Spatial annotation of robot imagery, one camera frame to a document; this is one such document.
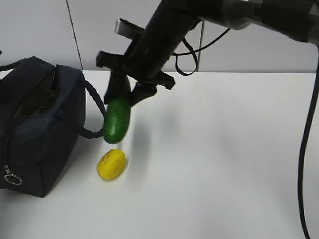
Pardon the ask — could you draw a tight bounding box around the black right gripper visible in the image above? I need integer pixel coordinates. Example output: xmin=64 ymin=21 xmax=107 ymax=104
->
xmin=96 ymin=32 xmax=175 ymax=107

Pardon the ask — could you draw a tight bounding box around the green cucumber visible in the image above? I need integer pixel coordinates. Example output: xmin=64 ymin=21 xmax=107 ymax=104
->
xmin=103 ymin=97 xmax=131 ymax=144

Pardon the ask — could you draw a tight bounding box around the yellow lemon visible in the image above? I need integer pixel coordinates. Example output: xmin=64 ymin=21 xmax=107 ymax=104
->
xmin=97 ymin=149 xmax=126 ymax=180

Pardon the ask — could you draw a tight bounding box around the dark navy lunch bag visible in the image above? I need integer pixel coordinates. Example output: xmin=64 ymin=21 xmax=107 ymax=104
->
xmin=0 ymin=56 xmax=106 ymax=198

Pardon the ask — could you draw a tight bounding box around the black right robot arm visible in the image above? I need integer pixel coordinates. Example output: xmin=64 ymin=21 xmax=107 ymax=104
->
xmin=96 ymin=0 xmax=319 ymax=105

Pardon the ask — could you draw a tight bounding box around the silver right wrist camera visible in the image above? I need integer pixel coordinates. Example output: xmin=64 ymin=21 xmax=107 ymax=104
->
xmin=114 ymin=18 xmax=144 ymax=40

